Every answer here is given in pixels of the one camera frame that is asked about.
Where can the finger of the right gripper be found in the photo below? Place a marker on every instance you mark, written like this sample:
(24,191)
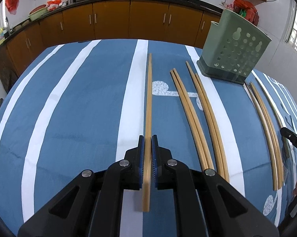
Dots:
(290,135)

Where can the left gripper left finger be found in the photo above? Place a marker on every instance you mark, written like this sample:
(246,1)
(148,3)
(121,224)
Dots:
(91,204)

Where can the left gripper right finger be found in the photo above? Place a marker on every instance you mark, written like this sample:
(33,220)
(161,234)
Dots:
(205,203)

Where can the wooden chopstick pair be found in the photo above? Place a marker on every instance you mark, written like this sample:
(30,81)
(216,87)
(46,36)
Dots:
(193,128)
(264,133)
(272,141)
(209,121)
(216,129)
(196,120)

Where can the brown lower kitchen cabinets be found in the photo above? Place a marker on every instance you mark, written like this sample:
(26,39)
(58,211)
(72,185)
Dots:
(186,23)

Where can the blue white striped tablecloth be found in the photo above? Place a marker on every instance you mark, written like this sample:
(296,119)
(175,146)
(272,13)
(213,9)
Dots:
(82,106)

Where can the green perforated utensil holder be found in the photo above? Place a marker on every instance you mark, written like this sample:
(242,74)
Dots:
(232,48)

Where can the red bag on counter corner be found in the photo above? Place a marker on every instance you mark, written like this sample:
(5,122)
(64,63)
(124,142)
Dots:
(246,10)

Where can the green bowl with red lid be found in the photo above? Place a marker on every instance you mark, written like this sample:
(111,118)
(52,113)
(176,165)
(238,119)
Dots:
(37,12)

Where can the red plastic bag hanging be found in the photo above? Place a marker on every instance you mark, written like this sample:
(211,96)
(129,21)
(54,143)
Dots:
(11,6)

